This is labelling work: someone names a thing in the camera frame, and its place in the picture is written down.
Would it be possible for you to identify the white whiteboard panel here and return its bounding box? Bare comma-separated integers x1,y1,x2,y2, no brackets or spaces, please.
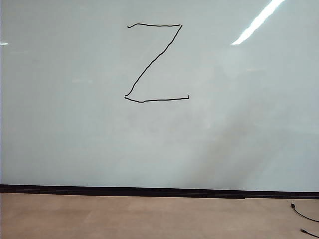
0,0,319,192

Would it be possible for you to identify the thin black cable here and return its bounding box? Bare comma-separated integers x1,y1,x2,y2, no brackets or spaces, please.
300,228,319,239

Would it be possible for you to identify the black whiteboard pen tray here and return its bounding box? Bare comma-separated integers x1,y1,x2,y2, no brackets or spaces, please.
0,184,319,200

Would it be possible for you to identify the black cable with plug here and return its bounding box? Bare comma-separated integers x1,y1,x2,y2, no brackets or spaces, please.
290,199,319,223

